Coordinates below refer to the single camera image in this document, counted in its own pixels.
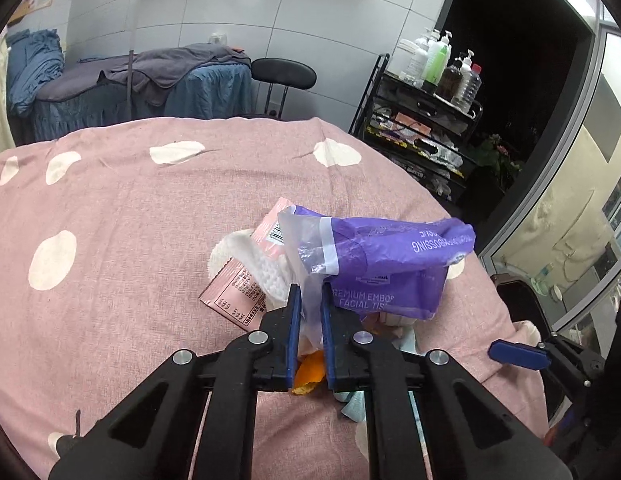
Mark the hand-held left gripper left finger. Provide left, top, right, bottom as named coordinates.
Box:
left=48, top=284, right=304, bottom=480

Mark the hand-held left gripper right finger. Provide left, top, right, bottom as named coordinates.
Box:
left=321, top=284, right=574, bottom=480

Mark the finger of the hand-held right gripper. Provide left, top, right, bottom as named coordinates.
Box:
left=488, top=335, right=607, bottom=392

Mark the pink printed wrapper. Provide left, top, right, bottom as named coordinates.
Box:
left=198, top=257, right=268, bottom=331

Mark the purple tissue pack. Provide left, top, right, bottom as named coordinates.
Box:
left=278, top=204, right=477, bottom=321

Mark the orange peel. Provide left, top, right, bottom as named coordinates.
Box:
left=290, top=350, right=325, bottom=396

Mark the white cotton pad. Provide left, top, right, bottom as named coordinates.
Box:
left=209, top=229, right=296, bottom=311

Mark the pink barcode wrapper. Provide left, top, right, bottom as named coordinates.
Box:
left=254, top=197, right=297, bottom=247

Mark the glass sliding door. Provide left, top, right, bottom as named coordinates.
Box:
left=478, top=0, right=621, bottom=341

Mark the pink polka-dot blanket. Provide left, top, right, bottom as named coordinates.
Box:
left=0, top=116, right=551, bottom=480

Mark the potted plant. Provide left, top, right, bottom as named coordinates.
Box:
left=473, top=132, right=524, bottom=186

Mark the black mesh drawer cart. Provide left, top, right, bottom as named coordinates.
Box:
left=349, top=52, right=484, bottom=206

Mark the blue-covered massage bed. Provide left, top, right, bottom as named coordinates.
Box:
left=8, top=42, right=256, bottom=141

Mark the black round stool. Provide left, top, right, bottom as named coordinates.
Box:
left=250, top=57, right=317, bottom=121

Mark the clear pump bottle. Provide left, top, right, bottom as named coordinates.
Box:
left=451, top=50, right=484, bottom=111

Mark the brown bottle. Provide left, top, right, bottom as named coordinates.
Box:
left=435, top=57, right=464, bottom=102

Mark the white pump bottle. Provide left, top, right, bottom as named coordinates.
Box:
left=399, top=34, right=432, bottom=87

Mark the grey blanket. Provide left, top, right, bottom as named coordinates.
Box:
left=38, top=44, right=252, bottom=106

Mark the green pump bottle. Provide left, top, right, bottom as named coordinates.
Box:
left=425, top=30, right=452, bottom=88

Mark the blue cloth pile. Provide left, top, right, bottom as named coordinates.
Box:
left=5, top=29, right=66, bottom=116

